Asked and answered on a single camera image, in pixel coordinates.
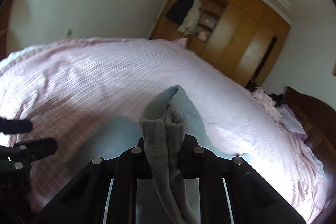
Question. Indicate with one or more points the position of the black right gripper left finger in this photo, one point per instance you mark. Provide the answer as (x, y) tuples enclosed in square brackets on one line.
[(140, 162)]

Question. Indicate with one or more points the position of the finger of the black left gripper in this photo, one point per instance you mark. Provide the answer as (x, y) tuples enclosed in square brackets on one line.
[(15, 126), (39, 148)]

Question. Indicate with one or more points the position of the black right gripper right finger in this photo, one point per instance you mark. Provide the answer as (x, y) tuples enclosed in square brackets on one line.
[(193, 159)]

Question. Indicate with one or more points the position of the light blue pant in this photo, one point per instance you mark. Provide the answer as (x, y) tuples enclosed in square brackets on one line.
[(164, 123)]

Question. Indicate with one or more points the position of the pink striped bed sheet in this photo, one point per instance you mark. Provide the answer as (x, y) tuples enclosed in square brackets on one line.
[(70, 88)]

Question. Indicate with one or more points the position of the pink crumpled pillow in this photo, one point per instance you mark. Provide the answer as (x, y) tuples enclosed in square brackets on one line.
[(282, 115)]

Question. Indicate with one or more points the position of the dark wooden headboard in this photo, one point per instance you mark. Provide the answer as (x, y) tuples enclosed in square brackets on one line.
[(318, 120)]

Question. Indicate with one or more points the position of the wooden wardrobe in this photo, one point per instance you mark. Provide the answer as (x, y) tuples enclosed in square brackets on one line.
[(240, 38)]

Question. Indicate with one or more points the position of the beige hanging garment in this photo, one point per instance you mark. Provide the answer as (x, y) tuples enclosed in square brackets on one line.
[(189, 24)]

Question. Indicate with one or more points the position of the black hanging garment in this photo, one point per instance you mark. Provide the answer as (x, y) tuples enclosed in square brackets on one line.
[(179, 10)]

